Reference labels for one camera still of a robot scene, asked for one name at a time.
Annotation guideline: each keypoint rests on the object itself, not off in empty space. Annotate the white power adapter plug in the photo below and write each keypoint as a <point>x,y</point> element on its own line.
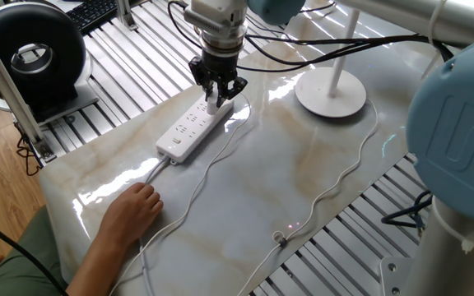
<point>212,104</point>

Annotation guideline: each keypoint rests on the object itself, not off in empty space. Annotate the aluminium frame rail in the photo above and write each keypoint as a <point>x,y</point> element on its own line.
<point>10,94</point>

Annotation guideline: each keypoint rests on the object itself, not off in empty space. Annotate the white power strip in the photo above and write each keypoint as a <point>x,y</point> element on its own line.
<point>187,131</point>

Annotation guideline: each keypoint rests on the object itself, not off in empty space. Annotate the silver wrist coupling flange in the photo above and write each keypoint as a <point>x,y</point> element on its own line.
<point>222,41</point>

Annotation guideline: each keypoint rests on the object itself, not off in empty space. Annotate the black computer keyboard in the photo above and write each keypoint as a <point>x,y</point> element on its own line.
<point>93,14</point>

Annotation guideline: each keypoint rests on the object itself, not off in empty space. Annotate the person's bare forearm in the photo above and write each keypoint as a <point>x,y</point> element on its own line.
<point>97,271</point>

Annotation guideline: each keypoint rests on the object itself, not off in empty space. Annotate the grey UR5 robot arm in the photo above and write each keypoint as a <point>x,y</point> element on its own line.
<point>459,123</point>

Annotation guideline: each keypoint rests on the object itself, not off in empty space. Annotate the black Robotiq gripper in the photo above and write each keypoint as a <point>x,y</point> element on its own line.
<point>219,67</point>

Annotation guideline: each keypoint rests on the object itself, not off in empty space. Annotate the short aluminium post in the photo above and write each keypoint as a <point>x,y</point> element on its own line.
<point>126,14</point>

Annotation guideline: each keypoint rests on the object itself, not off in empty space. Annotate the white desk lamp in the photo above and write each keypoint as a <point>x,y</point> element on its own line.
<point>327,98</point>

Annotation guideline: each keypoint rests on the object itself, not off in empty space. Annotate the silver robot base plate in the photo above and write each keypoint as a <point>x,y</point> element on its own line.
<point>393,275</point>

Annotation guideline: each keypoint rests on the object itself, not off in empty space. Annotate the person's bare hand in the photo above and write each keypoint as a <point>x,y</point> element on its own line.
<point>130,218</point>

